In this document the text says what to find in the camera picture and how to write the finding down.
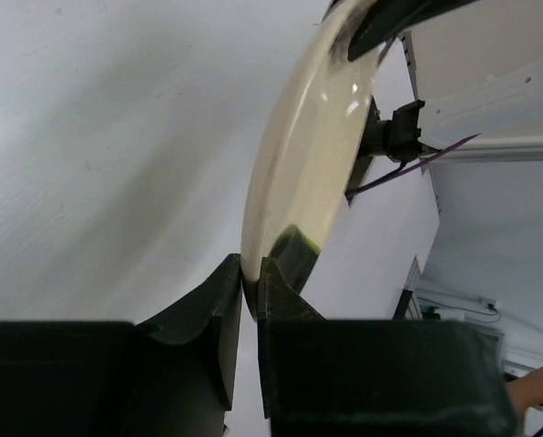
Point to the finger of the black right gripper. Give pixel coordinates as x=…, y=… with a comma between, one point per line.
x=386, y=19

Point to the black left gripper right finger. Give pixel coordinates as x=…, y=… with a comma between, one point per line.
x=323, y=377

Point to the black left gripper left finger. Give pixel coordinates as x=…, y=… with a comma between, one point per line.
x=170, y=375

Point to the cream plate with black spot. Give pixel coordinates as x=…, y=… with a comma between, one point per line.
x=307, y=152

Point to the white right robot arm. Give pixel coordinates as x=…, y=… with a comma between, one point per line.
x=497, y=103

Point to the white front cover board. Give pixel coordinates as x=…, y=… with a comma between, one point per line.
x=373, y=244

